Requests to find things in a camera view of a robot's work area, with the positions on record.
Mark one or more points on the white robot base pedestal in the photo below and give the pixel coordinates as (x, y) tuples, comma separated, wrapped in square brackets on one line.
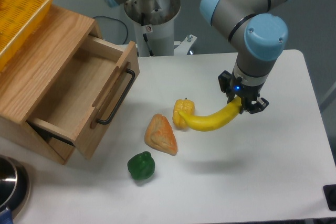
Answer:
[(153, 22)]

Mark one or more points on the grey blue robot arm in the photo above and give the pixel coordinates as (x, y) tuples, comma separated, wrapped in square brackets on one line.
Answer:
[(257, 35)]

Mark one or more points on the yellow plastic basket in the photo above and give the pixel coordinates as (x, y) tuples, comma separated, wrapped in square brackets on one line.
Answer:
[(19, 19)]

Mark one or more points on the wooden drawer cabinet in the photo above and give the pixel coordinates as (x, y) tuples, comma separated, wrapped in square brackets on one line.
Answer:
[(34, 68)]

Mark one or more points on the open wooden top drawer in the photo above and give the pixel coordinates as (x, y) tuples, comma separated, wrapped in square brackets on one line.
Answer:
[(76, 111)]

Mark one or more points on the white table mounting bracket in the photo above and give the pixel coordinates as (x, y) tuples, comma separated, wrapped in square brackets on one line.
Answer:
[(183, 47)]

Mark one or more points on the blue object at corner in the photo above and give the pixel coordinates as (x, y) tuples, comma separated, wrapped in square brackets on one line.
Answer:
[(6, 216)]

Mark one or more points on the orange toy bread wedge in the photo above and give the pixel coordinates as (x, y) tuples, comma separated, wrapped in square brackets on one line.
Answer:
[(159, 135)]

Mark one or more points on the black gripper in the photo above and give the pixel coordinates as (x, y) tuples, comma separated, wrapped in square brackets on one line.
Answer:
[(239, 84)]

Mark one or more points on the black device at table edge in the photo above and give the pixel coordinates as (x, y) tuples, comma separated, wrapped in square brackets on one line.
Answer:
[(330, 196)]

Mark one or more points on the green toy bell pepper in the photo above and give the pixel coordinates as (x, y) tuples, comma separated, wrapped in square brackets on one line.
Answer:
[(141, 166)]

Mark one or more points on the steel pot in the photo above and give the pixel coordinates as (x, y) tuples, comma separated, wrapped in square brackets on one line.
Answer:
[(15, 185)]

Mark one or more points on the yellow toy banana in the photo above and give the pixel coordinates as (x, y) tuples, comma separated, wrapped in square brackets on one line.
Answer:
[(214, 121)]

